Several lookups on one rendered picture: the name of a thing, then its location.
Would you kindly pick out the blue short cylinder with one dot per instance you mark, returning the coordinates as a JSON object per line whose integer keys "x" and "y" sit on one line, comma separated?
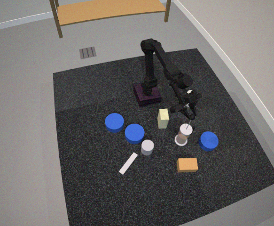
{"x": 208, "y": 141}
{"x": 114, "y": 122}
{"x": 134, "y": 133}

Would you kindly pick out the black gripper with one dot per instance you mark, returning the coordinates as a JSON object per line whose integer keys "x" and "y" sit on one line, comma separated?
{"x": 181, "y": 107}

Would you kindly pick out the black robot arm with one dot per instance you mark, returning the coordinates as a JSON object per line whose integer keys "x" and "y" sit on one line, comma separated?
{"x": 178, "y": 80}

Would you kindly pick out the glass coffee press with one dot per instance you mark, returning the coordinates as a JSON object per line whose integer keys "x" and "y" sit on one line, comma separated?
{"x": 184, "y": 132}

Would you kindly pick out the white flat bar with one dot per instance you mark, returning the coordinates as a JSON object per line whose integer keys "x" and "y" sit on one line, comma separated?
{"x": 128, "y": 163}

